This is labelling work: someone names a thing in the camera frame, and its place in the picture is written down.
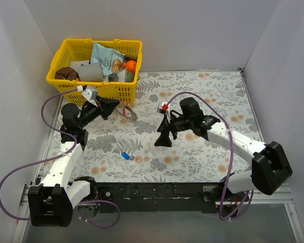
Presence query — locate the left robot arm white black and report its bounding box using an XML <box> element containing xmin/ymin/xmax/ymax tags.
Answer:
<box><xmin>27</xmin><ymin>97</ymin><xmax>120</xmax><ymax>227</ymax></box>

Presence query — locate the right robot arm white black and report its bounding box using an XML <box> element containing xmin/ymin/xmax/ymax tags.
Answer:
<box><xmin>154</xmin><ymin>97</ymin><xmax>292</xmax><ymax>201</ymax></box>

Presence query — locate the grey paper cup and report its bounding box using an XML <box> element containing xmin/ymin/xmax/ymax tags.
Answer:
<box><xmin>78</xmin><ymin>63</ymin><xmax>103</xmax><ymax>82</ymax></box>

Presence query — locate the green item in basket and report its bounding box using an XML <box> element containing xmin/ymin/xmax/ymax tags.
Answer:
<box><xmin>125</xmin><ymin>70</ymin><xmax>135</xmax><ymax>83</ymax></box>

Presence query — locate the loose blue key tag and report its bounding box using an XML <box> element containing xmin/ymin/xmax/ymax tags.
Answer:
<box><xmin>121</xmin><ymin>152</ymin><xmax>135</xmax><ymax>160</ymax></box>

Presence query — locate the floral table mat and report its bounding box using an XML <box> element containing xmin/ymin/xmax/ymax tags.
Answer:
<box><xmin>41</xmin><ymin>71</ymin><xmax>275</xmax><ymax>183</ymax></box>

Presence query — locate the light blue snack bag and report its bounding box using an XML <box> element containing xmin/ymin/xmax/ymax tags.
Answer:
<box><xmin>90</xmin><ymin>42</ymin><xmax>125</xmax><ymax>76</ymax></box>

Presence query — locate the orange fruit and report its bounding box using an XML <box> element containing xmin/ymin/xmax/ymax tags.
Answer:
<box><xmin>125</xmin><ymin>60</ymin><xmax>137</xmax><ymax>74</ymax></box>

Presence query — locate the brown round pastry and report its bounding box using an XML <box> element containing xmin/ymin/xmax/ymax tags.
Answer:
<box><xmin>54</xmin><ymin>67</ymin><xmax>79</xmax><ymax>81</ymax></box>

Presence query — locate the white paper in basket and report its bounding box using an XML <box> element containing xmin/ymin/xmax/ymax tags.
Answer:
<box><xmin>69</xmin><ymin>60</ymin><xmax>90</xmax><ymax>71</ymax></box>

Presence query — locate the yellow plastic basket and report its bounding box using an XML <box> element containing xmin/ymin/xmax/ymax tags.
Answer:
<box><xmin>46</xmin><ymin>38</ymin><xmax>142</xmax><ymax>107</ymax></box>

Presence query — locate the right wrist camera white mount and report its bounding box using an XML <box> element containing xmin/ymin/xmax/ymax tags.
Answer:
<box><xmin>157</xmin><ymin>102</ymin><xmax>171</xmax><ymax>121</ymax></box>

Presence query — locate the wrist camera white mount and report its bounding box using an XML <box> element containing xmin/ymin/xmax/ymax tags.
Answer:
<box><xmin>157</xmin><ymin>102</ymin><xmax>171</xmax><ymax>121</ymax></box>
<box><xmin>82</xmin><ymin>86</ymin><xmax>98</xmax><ymax>104</ymax></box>

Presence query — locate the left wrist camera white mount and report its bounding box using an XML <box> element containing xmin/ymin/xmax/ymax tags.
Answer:
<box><xmin>82</xmin><ymin>86</ymin><xmax>98</xmax><ymax>104</ymax></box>

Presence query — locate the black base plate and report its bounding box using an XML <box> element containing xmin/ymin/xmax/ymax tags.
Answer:
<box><xmin>68</xmin><ymin>181</ymin><xmax>252</xmax><ymax>214</ymax></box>

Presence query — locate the aluminium frame rail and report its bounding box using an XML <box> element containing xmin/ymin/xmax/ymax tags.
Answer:
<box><xmin>12</xmin><ymin>185</ymin><xmax>304</xmax><ymax>242</ymax></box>

